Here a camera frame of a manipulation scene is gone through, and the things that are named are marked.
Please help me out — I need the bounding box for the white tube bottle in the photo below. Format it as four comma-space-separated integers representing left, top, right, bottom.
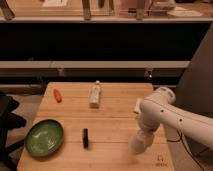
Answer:
89, 81, 101, 108

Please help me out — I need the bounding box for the black office chair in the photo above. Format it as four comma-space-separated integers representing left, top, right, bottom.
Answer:
0, 91, 27, 171

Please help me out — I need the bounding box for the black eraser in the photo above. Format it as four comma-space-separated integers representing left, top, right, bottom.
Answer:
83, 128, 89, 148

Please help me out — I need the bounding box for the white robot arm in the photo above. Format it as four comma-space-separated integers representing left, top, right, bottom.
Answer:
132, 87, 213, 153

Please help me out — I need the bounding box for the orange carrot toy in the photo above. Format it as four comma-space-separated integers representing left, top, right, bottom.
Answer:
53, 89, 62, 103

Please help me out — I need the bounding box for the black cable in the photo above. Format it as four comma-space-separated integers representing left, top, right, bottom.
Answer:
166, 128, 204, 171

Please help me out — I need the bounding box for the green bowl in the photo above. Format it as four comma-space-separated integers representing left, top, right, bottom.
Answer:
25, 119, 64, 158

